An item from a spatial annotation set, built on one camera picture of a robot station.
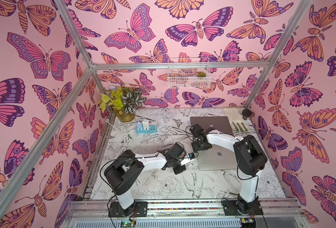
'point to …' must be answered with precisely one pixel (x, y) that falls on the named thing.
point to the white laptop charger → (145, 124)
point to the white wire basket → (182, 72)
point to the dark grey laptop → (221, 124)
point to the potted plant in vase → (124, 101)
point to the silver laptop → (218, 157)
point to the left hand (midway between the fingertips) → (185, 165)
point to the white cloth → (234, 114)
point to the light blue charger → (139, 126)
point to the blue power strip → (152, 128)
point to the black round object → (246, 114)
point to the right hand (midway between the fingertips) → (200, 146)
